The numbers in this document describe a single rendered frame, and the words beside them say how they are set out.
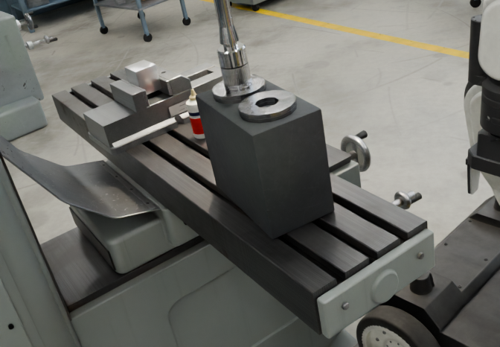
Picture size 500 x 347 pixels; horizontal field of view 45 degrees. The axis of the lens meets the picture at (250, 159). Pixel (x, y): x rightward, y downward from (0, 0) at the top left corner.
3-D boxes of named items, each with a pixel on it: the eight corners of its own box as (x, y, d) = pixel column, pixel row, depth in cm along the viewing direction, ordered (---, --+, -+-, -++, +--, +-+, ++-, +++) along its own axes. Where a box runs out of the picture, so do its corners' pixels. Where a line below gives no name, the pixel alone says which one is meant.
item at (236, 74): (219, 86, 102) (212, 54, 99) (242, 76, 104) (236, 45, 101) (234, 92, 98) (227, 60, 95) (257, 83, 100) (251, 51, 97)
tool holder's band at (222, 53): (212, 54, 99) (210, 49, 99) (236, 45, 101) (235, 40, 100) (227, 60, 95) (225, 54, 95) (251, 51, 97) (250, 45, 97)
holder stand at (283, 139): (271, 162, 117) (254, 65, 108) (335, 211, 99) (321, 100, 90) (216, 185, 113) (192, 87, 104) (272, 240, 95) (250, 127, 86)
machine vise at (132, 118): (210, 86, 159) (201, 45, 154) (242, 98, 148) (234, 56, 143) (88, 137, 144) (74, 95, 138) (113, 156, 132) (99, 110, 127)
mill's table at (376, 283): (127, 90, 191) (120, 66, 187) (441, 266, 95) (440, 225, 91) (57, 117, 181) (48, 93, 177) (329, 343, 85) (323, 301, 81)
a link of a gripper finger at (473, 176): (480, 187, 100) (481, 155, 97) (469, 196, 98) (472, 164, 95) (471, 184, 101) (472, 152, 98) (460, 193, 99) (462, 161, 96)
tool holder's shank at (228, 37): (217, 48, 98) (202, -21, 93) (234, 42, 100) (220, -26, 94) (227, 51, 96) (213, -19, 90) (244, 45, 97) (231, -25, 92)
